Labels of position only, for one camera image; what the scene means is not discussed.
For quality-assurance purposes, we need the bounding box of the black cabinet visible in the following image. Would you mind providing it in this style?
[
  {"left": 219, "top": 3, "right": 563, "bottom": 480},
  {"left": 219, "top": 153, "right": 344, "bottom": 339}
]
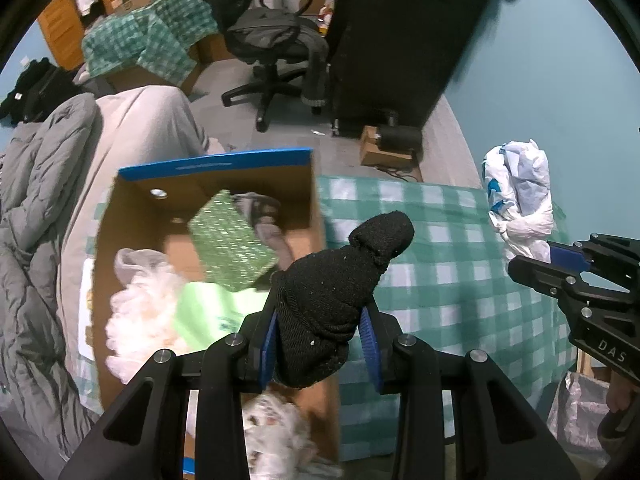
[{"left": 327, "top": 0, "right": 526, "bottom": 133}]

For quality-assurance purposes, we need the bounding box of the green glitter sponge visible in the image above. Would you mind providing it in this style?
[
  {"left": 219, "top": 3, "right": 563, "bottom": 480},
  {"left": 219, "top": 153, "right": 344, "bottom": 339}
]
[{"left": 188, "top": 189, "right": 281, "bottom": 293}]

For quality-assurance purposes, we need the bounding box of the person's right hand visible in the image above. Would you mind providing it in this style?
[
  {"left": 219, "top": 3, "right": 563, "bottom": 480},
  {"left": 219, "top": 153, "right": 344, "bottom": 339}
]
[{"left": 606, "top": 370, "right": 640, "bottom": 441}]

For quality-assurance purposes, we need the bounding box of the wooden door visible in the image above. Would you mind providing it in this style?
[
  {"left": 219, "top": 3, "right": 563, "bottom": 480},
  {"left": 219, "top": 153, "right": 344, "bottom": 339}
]
[{"left": 37, "top": 0, "right": 90, "bottom": 72}]

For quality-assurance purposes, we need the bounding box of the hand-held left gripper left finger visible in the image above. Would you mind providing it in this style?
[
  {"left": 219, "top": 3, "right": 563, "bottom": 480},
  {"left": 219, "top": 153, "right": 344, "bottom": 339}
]
[{"left": 59, "top": 272, "right": 282, "bottom": 480}]

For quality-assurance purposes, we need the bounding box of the black clothes pile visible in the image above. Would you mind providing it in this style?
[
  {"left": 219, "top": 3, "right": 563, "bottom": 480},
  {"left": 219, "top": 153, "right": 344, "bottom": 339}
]
[{"left": 0, "top": 59, "right": 78, "bottom": 126}]

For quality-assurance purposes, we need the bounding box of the cardboard box with blue rim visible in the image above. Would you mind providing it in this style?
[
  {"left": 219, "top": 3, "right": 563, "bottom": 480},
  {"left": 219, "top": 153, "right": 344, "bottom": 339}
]
[{"left": 92, "top": 147, "right": 342, "bottom": 477}]

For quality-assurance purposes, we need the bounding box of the black knit sock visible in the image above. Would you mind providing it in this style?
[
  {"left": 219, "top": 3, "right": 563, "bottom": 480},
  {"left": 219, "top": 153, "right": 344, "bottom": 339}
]
[{"left": 272, "top": 211, "right": 416, "bottom": 390}]

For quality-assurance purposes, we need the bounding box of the small cardboard box with roller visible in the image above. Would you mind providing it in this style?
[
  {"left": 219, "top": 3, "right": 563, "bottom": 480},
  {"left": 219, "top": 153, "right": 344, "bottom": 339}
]
[{"left": 360, "top": 124, "right": 424, "bottom": 169}]

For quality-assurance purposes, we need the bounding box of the grey and white cloth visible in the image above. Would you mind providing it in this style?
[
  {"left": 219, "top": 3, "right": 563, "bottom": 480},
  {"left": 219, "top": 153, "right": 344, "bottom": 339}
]
[{"left": 241, "top": 391, "right": 343, "bottom": 480}]

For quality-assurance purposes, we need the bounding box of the grey quilted duvet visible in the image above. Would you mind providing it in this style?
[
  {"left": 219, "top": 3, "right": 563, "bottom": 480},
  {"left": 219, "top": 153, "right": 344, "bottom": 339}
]
[{"left": 0, "top": 92, "right": 103, "bottom": 461}]

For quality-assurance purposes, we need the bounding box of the white plastic bag bundle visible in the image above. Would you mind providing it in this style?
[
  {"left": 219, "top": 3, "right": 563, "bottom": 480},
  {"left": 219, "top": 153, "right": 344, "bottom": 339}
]
[{"left": 481, "top": 139, "right": 557, "bottom": 263}]

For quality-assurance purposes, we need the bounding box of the green checkered cloth cover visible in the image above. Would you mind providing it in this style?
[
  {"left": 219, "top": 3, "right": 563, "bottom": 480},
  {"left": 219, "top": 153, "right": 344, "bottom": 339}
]
[{"left": 81, "top": 0, "right": 222, "bottom": 87}]

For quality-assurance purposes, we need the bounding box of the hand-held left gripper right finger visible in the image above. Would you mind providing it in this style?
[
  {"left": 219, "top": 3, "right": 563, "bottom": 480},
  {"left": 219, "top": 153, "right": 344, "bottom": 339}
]
[{"left": 360, "top": 304, "right": 582, "bottom": 480}]

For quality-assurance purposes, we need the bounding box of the black office chair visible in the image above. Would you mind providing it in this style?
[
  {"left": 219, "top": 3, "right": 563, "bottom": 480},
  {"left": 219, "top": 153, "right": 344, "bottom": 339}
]
[{"left": 200, "top": 0, "right": 332, "bottom": 134}]

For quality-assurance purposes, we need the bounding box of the silver plastic bag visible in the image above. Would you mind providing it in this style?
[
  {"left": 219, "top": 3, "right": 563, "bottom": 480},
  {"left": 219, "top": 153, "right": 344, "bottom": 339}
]
[{"left": 546, "top": 370, "right": 626, "bottom": 455}]

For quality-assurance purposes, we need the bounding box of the green plastic bag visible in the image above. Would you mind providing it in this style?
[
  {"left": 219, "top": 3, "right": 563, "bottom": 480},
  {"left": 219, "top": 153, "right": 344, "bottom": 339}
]
[{"left": 172, "top": 281, "right": 272, "bottom": 353}]

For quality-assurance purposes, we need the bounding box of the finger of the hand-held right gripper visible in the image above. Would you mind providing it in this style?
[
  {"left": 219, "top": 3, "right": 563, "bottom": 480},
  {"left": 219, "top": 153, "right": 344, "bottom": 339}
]
[
  {"left": 546, "top": 239, "right": 595, "bottom": 275},
  {"left": 507, "top": 255, "right": 583, "bottom": 307}
]

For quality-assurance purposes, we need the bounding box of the green checkered tablecloth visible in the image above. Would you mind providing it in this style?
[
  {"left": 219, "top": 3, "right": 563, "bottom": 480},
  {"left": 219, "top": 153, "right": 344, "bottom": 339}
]
[{"left": 75, "top": 175, "right": 583, "bottom": 463}]

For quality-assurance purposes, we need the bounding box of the white mesh bath loofah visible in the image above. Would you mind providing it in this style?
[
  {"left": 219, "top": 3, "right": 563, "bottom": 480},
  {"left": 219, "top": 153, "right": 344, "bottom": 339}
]
[{"left": 104, "top": 247, "right": 201, "bottom": 388}]

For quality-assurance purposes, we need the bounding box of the beige mattress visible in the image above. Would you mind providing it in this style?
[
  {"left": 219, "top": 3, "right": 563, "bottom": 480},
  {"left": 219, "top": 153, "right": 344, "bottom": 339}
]
[{"left": 55, "top": 85, "right": 226, "bottom": 341}]

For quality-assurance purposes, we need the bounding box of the grey fleece mitt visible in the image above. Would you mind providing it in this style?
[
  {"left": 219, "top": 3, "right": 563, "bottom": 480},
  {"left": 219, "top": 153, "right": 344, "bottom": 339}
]
[{"left": 232, "top": 191, "right": 292, "bottom": 273}]

